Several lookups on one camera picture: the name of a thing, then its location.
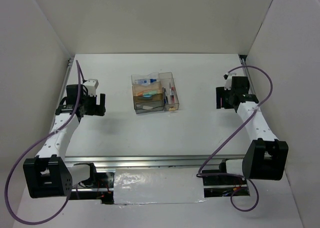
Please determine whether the beige eraser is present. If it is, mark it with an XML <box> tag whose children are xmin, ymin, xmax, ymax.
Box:
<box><xmin>142</xmin><ymin>106</ymin><xmax>153</xmax><ymax>110</ymax></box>

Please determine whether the small blue cap bottle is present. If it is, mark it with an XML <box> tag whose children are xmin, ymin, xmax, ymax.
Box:
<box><xmin>134</xmin><ymin>78</ymin><xmax>157</xmax><ymax>86</ymax></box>

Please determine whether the red gel pen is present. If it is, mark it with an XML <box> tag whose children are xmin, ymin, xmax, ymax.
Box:
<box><xmin>170</xmin><ymin>87</ymin><xmax>175</xmax><ymax>104</ymax></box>

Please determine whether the black gel pen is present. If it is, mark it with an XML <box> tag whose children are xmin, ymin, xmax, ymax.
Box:
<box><xmin>164</xmin><ymin>88</ymin><xmax>169</xmax><ymax>104</ymax></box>

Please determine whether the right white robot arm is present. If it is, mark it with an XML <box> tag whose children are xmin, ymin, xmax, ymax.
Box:
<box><xmin>216</xmin><ymin>73</ymin><xmax>289</xmax><ymax>184</ymax></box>

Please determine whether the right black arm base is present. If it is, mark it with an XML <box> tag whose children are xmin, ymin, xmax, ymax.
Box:
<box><xmin>201</xmin><ymin>169</ymin><xmax>247</xmax><ymax>187</ymax></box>

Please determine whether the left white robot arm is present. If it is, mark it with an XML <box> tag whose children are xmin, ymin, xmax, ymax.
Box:
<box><xmin>23</xmin><ymin>79</ymin><xmax>106</xmax><ymax>198</ymax></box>

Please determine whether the tiered clear stationery organizer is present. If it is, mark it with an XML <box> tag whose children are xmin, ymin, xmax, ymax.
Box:
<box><xmin>131</xmin><ymin>72</ymin><xmax>165</xmax><ymax>114</ymax></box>

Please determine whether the clear pen tray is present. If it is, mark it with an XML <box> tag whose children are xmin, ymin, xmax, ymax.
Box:
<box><xmin>159</xmin><ymin>72</ymin><xmax>180</xmax><ymax>112</ymax></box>

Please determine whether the white foil sheet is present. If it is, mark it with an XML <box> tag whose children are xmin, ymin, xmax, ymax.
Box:
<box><xmin>113</xmin><ymin>168</ymin><xmax>205</xmax><ymax>205</ymax></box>

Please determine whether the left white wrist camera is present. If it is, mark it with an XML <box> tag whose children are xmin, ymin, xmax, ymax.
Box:
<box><xmin>83</xmin><ymin>79</ymin><xmax>99</xmax><ymax>97</ymax></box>

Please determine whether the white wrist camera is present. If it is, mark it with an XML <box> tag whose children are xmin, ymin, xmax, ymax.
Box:
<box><xmin>223</xmin><ymin>73</ymin><xmax>234</xmax><ymax>90</ymax></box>
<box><xmin>83</xmin><ymin>79</ymin><xmax>99</xmax><ymax>97</ymax></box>

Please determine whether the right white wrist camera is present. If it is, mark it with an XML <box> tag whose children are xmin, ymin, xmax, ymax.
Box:
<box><xmin>223</xmin><ymin>73</ymin><xmax>234</xmax><ymax>90</ymax></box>

